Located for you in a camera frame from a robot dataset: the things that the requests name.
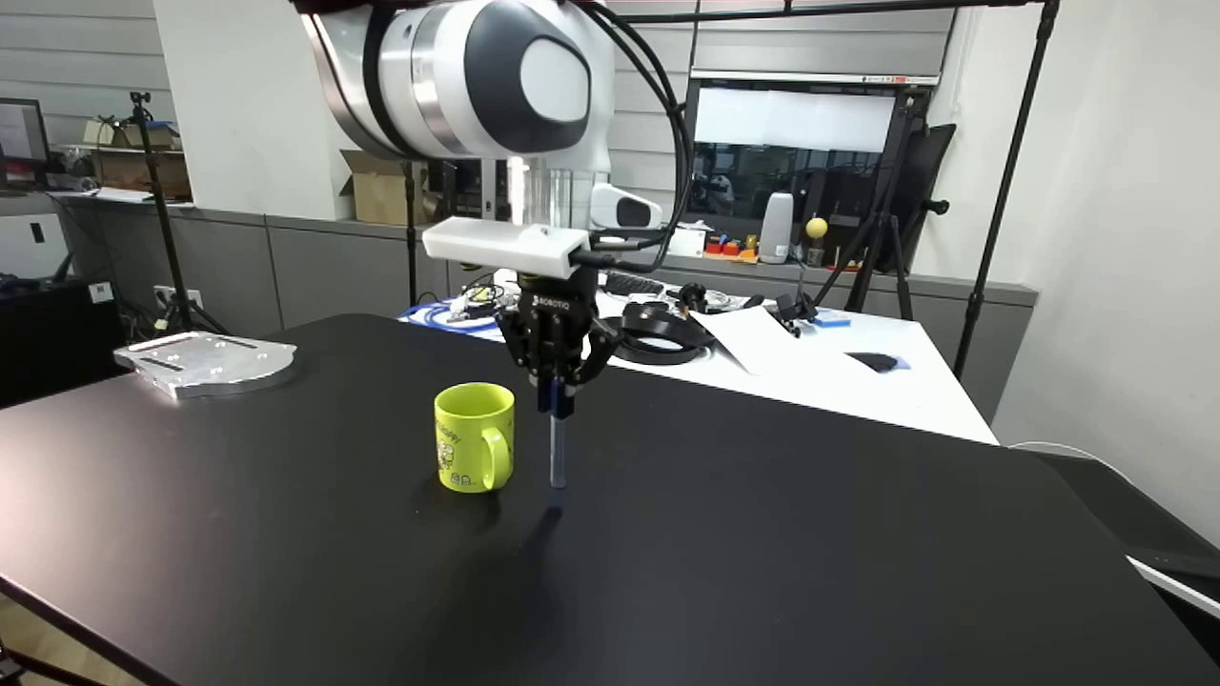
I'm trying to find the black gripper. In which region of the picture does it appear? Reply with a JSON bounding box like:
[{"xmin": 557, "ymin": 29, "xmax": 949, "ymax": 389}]
[{"xmin": 495, "ymin": 272, "xmax": 617, "ymax": 387}]

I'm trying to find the blue capped marker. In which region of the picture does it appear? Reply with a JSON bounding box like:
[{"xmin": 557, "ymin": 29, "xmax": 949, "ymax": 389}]
[{"xmin": 537, "ymin": 383, "xmax": 570, "ymax": 493}]

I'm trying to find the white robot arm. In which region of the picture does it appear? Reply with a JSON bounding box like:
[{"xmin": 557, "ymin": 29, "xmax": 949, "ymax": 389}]
[{"xmin": 292, "ymin": 0, "xmax": 668, "ymax": 389}]

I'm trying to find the yellow mug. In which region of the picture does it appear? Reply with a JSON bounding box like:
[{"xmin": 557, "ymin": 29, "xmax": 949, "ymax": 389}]
[{"xmin": 436, "ymin": 383, "xmax": 517, "ymax": 496}]

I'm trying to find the white paper sheet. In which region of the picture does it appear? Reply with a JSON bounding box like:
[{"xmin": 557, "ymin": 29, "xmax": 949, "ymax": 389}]
[{"xmin": 697, "ymin": 309, "xmax": 806, "ymax": 373}]

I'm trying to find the cardboard box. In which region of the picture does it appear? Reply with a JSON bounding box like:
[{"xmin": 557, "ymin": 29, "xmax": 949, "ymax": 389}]
[{"xmin": 342, "ymin": 150, "xmax": 414, "ymax": 230}]

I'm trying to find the white cylindrical speaker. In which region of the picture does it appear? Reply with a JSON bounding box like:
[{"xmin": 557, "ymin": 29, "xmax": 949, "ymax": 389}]
[{"xmin": 758, "ymin": 191, "xmax": 792, "ymax": 265}]

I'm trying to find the yellow ball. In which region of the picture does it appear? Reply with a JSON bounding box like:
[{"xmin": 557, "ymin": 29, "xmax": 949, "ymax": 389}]
[{"xmin": 806, "ymin": 219, "xmax": 833, "ymax": 244}]

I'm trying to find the black small object on table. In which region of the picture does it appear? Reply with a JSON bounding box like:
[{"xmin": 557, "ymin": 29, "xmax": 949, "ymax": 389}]
[{"xmin": 851, "ymin": 350, "xmax": 907, "ymax": 373}]

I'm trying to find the large dark display screen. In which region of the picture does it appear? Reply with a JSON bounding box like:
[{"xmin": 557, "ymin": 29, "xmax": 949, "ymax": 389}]
[{"xmin": 682, "ymin": 81, "xmax": 927, "ymax": 238}]

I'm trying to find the clear plastic bag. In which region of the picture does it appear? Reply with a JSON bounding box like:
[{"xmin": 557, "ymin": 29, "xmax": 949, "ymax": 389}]
[{"xmin": 116, "ymin": 332, "xmax": 297, "ymax": 402}]

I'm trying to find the black tripod left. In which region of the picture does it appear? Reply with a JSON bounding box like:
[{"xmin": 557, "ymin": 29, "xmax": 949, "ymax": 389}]
[{"xmin": 131, "ymin": 92, "xmax": 201, "ymax": 332}]

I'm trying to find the black tripod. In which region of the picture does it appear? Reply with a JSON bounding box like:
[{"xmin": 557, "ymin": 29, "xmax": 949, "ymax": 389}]
[
  {"xmin": 818, "ymin": 87, "xmax": 957, "ymax": 321},
  {"xmin": 131, "ymin": 92, "xmax": 201, "ymax": 332}
]

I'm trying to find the black tripod right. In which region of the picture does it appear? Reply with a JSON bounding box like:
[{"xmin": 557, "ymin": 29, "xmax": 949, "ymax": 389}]
[{"xmin": 818, "ymin": 87, "xmax": 957, "ymax": 321}]

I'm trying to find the black coiled cable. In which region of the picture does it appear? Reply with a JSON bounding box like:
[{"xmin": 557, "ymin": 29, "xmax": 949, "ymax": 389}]
[{"xmin": 603, "ymin": 299, "xmax": 715, "ymax": 370}]

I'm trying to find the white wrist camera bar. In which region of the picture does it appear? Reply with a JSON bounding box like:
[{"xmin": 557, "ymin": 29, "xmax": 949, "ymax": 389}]
[{"xmin": 422, "ymin": 219, "xmax": 586, "ymax": 280}]

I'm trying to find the blue cable on table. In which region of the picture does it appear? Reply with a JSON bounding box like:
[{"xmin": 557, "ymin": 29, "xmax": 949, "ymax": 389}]
[{"xmin": 410, "ymin": 299, "xmax": 517, "ymax": 335}]

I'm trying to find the black frame pole left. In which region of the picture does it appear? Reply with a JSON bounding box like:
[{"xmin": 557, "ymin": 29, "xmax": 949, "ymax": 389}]
[{"xmin": 402, "ymin": 161, "xmax": 420, "ymax": 309}]

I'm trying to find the black frame pole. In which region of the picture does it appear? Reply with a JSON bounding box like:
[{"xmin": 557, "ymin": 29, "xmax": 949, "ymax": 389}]
[
  {"xmin": 954, "ymin": 0, "xmax": 1063, "ymax": 378},
  {"xmin": 402, "ymin": 161, "xmax": 420, "ymax": 309}
]

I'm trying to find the black frame pole right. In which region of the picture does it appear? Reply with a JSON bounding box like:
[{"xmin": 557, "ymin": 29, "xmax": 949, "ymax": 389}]
[{"xmin": 954, "ymin": 0, "xmax": 1063, "ymax": 378}]

